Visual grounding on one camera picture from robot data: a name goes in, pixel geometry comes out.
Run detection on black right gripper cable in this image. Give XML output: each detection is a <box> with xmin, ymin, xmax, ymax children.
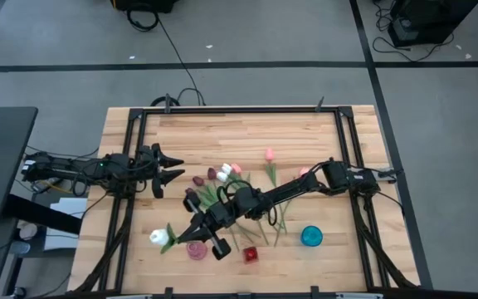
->
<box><xmin>216</xmin><ymin>179</ymin><xmax>280</xmax><ymax>228</ymax></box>

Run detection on black cable loop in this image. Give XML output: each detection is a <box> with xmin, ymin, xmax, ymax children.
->
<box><xmin>150</xmin><ymin>95</ymin><xmax>181</xmax><ymax>108</ymax></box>

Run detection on blue glass vase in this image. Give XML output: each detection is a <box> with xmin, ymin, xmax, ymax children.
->
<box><xmin>300</xmin><ymin>225</ymin><xmax>324</xmax><ymax>248</ymax></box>

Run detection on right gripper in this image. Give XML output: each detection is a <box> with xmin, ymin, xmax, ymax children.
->
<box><xmin>176</xmin><ymin>191</ymin><xmax>240</xmax><ymax>261</ymax></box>

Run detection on grey small object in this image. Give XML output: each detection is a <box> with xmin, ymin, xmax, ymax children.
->
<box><xmin>9</xmin><ymin>241</ymin><xmax>31</xmax><ymax>255</ymax></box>

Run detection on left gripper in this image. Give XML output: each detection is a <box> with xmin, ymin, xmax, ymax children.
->
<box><xmin>137</xmin><ymin>143</ymin><xmax>186</xmax><ymax>199</ymax></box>

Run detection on dark red artificial tulip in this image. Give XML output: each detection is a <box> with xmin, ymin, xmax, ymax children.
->
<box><xmin>207</xmin><ymin>167</ymin><xmax>248</xmax><ymax>244</ymax></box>
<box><xmin>192</xmin><ymin>175</ymin><xmax>261</xmax><ymax>240</ymax></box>
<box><xmin>183</xmin><ymin>187</ymin><xmax>223</xmax><ymax>208</ymax></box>

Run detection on black box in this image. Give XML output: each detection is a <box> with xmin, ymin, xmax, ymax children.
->
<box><xmin>110</xmin><ymin>0</ymin><xmax>180</xmax><ymax>13</ymax></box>

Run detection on purple glass vase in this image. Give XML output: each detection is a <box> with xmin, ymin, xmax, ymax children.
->
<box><xmin>186</xmin><ymin>241</ymin><xmax>209</xmax><ymax>262</ymax></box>

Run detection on coiled black cable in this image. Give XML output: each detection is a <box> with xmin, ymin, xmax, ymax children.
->
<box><xmin>125</xmin><ymin>7</ymin><xmax>160</xmax><ymax>32</ymax></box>

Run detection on white round object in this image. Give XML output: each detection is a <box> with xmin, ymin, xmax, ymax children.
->
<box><xmin>17</xmin><ymin>223</ymin><xmax>39</xmax><ymax>241</ymax></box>

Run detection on white paper sheets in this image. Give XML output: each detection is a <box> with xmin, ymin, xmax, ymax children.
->
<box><xmin>42</xmin><ymin>197</ymin><xmax>89</xmax><ymax>252</ymax></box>

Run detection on black equipment case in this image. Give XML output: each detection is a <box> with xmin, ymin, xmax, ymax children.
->
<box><xmin>388</xmin><ymin>0</ymin><xmax>478</xmax><ymax>48</ymax></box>

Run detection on long black floor cable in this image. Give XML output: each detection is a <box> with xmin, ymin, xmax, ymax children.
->
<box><xmin>155</xmin><ymin>16</ymin><xmax>207</xmax><ymax>107</ymax></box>

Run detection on red ribbed glass vase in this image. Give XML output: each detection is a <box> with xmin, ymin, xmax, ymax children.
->
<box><xmin>242</xmin><ymin>246</ymin><xmax>260</xmax><ymax>265</ymax></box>

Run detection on black desk leg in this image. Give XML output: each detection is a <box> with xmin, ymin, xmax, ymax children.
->
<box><xmin>5</xmin><ymin>194</ymin><xmax>83</xmax><ymax>236</ymax></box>

